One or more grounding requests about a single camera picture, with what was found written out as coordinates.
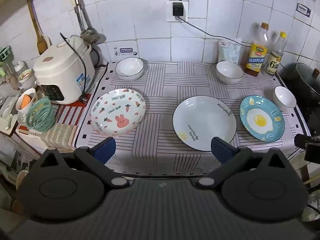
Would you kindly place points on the white plastic packet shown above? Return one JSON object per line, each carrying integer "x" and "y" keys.
{"x": 228, "y": 52}

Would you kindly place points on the red striped cloth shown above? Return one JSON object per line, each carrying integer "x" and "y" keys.
{"x": 67, "y": 112}

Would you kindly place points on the striped white tablecloth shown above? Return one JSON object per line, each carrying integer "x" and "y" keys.
{"x": 160, "y": 100}

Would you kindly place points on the gas stove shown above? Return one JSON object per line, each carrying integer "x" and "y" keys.
{"x": 310, "y": 120}

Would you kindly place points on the black charger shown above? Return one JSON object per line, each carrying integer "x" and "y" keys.
{"x": 177, "y": 9}

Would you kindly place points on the white jar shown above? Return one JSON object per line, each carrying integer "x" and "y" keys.
{"x": 25, "y": 77}

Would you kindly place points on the blue and white wall sticker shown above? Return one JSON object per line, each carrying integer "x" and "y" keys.
{"x": 125, "y": 51}

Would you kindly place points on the orange vegetable piece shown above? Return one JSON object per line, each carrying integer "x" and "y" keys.
{"x": 26, "y": 101}

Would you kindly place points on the white rice cooker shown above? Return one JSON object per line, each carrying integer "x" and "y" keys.
{"x": 62, "y": 70}

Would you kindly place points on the small white bowl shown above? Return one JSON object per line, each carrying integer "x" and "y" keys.
{"x": 284, "y": 97}

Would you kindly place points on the wooden spatula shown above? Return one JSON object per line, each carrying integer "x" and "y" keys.
{"x": 42, "y": 42}

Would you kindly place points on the yellow label oil bottle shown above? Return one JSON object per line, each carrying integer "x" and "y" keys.
{"x": 257, "y": 55}

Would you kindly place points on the green plastic basket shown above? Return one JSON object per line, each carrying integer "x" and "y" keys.
{"x": 40, "y": 115}

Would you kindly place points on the white cup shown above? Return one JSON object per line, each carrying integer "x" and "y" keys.
{"x": 21, "y": 115}

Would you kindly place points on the glass lid with wooden knob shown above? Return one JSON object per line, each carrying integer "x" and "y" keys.
{"x": 308, "y": 77}

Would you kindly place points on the black plug in wall socket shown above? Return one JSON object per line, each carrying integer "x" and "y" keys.
{"x": 169, "y": 11}

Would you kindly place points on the bunny and carrot print plate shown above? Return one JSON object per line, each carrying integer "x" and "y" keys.
{"x": 117, "y": 112}

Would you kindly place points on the dark wok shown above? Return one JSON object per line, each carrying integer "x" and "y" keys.
{"x": 291, "y": 80}

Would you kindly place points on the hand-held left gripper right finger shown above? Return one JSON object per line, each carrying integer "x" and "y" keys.
{"x": 220, "y": 148}

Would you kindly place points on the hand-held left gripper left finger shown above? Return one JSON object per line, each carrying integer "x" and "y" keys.
{"x": 108, "y": 148}

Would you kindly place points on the clear vinegar bottle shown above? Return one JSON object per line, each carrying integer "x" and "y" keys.
{"x": 274, "y": 62}

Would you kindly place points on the dark framed wall sticker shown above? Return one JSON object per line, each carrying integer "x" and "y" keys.
{"x": 303, "y": 10}

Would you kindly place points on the white dark-rimmed plate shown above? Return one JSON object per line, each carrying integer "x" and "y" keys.
{"x": 204, "y": 123}

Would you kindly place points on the metal ladle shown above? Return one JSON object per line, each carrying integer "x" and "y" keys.
{"x": 88, "y": 36}

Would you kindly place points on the blue fried egg print plate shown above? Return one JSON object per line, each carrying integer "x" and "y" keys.
{"x": 262, "y": 117}

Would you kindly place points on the white ribbed bowl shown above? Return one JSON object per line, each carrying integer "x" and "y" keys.
{"x": 229, "y": 70}

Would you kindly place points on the large white dark-rimmed bowl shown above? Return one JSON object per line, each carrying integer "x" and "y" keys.
{"x": 129, "y": 66}

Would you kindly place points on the beige striped dish towel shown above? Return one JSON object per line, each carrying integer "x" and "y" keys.
{"x": 60, "y": 137}

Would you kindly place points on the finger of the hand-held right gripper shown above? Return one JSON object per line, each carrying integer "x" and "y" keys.
{"x": 301, "y": 140}

